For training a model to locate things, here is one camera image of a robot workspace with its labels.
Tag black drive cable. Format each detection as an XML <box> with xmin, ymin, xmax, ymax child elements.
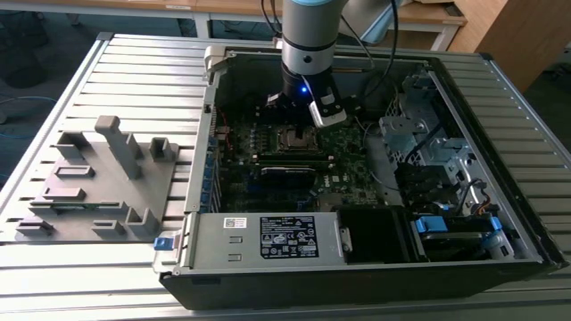
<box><xmin>403</xmin><ymin>122</ymin><xmax>446</xmax><ymax>168</ymax></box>

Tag wooden cabinet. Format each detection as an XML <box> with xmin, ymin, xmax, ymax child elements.
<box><xmin>448</xmin><ymin>0</ymin><xmax>571</xmax><ymax>94</ymax></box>

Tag black graphics card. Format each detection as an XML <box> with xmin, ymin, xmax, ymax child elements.
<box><xmin>260</xmin><ymin>166</ymin><xmax>316</xmax><ymax>189</ymax></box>

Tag green motherboard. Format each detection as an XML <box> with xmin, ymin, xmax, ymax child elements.
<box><xmin>214</xmin><ymin>100</ymin><xmax>394</xmax><ymax>213</ymax></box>

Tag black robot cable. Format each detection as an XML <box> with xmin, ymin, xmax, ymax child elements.
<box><xmin>338</xmin><ymin>0</ymin><xmax>400</xmax><ymax>111</ymax></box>

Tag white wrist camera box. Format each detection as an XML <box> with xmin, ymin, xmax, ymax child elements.
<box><xmin>308</xmin><ymin>87</ymin><xmax>348</xmax><ymax>128</ymax></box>

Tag wooden desk white frame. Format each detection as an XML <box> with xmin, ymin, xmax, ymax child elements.
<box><xmin>0</xmin><ymin>0</ymin><xmax>211</xmax><ymax>38</ymax></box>
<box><xmin>195</xmin><ymin>0</ymin><xmax>468</xmax><ymax>51</ymax></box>

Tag chipset heat sink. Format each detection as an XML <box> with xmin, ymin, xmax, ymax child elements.
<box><xmin>316</xmin><ymin>193</ymin><xmax>346</xmax><ymax>211</ymax></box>

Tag coloured wire bundle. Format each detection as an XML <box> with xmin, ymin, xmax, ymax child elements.
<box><xmin>470</xmin><ymin>195</ymin><xmax>494</xmax><ymax>217</ymax></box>

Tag grey parts rack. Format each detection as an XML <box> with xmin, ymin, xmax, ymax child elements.
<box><xmin>15</xmin><ymin>115</ymin><xmax>180</xmax><ymax>242</ymax></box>

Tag black PC case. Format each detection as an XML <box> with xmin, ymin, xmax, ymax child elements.
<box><xmin>158</xmin><ymin>45</ymin><xmax>570</xmax><ymax>311</ymax></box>

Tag beige case handle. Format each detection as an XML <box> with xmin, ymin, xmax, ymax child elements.
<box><xmin>203</xmin><ymin>45</ymin><xmax>238</xmax><ymax>82</ymax></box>

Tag blue disk carrier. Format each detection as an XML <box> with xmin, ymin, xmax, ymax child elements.
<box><xmin>412</xmin><ymin>215</ymin><xmax>504</xmax><ymax>263</ymax></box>

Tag black connector bundle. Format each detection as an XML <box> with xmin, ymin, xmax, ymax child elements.
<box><xmin>395</xmin><ymin>162</ymin><xmax>456</xmax><ymax>210</ymax></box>

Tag CPU socket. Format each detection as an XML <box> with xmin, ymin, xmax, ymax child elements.
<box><xmin>275</xmin><ymin>126</ymin><xmax>323</xmax><ymax>154</ymax></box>

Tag silver green CPU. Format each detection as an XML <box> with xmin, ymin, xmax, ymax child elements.
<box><xmin>284</xmin><ymin>130</ymin><xmax>314</xmax><ymax>148</ymax></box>

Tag silver metal drive cage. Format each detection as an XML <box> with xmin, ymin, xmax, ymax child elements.
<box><xmin>378</xmin><ymin>75</ymin><xmax>483</xmax><ymax>205</ymax></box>

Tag silver power supply box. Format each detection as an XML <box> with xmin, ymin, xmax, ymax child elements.
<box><xmin>178</xmin><ymin>211</ymin><xmax>354</xmax><ymax>269</ymax></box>

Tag black RAM slot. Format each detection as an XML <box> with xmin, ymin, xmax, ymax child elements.
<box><xmin>258</xmin><ymin>158</ymin><xmax>335</xmax><ymax>167</ymax></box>
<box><xmin>256</xmin><ymin>152</ymin><xmax>334</xmax><ymax>161</ymax></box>

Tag green RAM stick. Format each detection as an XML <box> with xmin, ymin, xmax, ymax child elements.
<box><xmin>50</xmin><ymin>203</ymin><xmax>100</xmax><ymax>212</ymax></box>

